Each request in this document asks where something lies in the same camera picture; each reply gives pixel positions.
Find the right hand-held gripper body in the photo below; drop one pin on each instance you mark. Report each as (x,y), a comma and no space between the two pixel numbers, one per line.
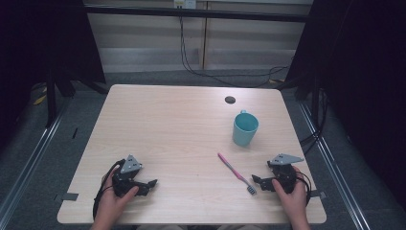
(284,175)

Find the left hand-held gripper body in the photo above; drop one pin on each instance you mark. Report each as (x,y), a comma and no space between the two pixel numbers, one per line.
(127,174)

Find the pink toothbrush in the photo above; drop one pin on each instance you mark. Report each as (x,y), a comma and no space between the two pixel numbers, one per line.
(234,172)

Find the teal cup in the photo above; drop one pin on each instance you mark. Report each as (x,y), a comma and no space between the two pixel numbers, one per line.
(244,134)

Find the person's right hand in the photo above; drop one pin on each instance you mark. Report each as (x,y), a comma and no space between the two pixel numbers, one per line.
(295,204)

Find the person's left hand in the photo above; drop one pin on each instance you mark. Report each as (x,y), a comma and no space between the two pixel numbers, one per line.
(110,204)

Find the black floor tape piece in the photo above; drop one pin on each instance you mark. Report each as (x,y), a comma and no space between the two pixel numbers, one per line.
(75,133)

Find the dark round table grommet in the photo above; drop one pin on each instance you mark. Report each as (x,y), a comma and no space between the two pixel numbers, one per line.
(230,99)

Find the black metal stand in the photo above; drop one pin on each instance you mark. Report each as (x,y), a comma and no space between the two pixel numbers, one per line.
(51,102)

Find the yellow floor scrap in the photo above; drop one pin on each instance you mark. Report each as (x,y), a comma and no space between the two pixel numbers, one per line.
(39,100)

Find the black curtain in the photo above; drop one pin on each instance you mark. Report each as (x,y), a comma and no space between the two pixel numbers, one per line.
(360,80)
(38,41)

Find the black horizontal bar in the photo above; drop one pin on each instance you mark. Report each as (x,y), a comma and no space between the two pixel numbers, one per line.
(191,13)

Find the metal floor rail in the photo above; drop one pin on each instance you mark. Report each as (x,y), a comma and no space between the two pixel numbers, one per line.
(335,172)
(30,163)

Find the white wall socket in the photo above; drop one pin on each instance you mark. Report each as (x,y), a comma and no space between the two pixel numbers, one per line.
(185,3)

